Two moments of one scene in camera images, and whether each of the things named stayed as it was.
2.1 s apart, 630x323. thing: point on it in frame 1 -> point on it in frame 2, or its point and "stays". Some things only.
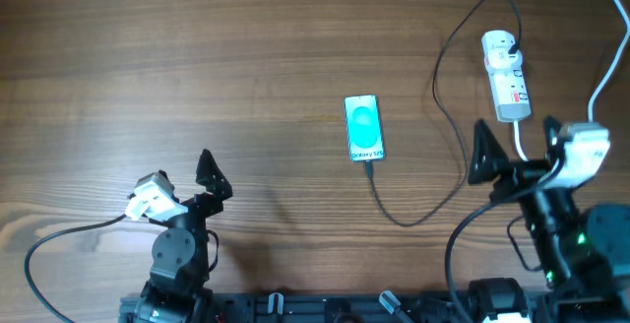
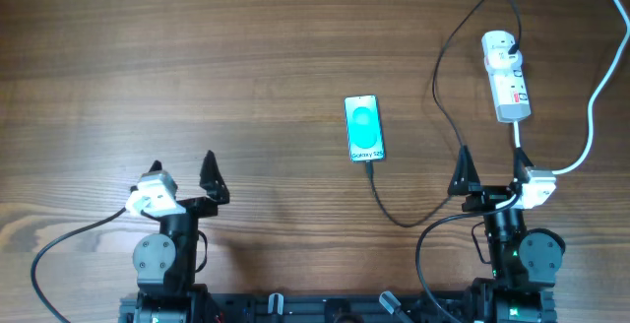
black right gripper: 522,171 -> 492,195
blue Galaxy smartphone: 364,128 stays
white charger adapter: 499,58 stays
